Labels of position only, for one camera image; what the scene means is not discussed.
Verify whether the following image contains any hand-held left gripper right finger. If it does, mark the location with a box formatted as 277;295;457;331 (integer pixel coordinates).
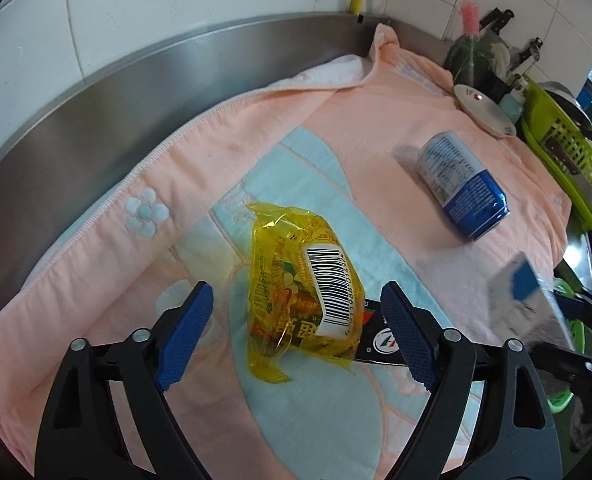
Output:
380;281;563;480

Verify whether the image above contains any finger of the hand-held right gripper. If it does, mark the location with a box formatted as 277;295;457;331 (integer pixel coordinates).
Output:
508;255;592;322
526;341;592;392

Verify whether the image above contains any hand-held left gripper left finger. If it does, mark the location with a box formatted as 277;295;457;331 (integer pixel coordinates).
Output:
34;280;214;480

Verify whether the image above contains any green plastic basket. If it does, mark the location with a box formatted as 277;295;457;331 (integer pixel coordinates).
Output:
546;277;587;413

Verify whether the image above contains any white and blue box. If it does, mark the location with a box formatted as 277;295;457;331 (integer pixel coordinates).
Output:
486;252;577;356

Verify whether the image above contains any yellow snack wrapper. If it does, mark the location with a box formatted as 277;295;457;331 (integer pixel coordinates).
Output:
245;201;367;385

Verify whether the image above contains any black small carton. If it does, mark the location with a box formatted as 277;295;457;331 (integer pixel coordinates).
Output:
350;297;411;368

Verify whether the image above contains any blue white drink can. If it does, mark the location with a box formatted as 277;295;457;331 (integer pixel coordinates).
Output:
416;131;511;241

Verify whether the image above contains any pink towel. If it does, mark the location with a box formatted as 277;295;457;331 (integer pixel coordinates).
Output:
0;23;572;480

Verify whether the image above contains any lime green dish rack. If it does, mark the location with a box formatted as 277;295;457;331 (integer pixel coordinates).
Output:
520;75;592;233

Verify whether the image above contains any teal bottle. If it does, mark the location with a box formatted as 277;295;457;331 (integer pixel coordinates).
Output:
498;85;524;121

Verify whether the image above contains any metal pan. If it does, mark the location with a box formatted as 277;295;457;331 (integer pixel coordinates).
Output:
543;82;592;146

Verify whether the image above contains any white round lid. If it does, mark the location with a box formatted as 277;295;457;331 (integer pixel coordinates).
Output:
453;84;518;138

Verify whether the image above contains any green utensil holder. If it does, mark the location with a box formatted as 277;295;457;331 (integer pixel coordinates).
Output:
443;32;494;88

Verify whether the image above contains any steel backsplash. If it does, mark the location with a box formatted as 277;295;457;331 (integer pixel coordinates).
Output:
0;12;449;221

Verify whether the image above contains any pink brush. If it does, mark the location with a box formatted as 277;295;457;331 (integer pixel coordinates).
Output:
460;1;479;41

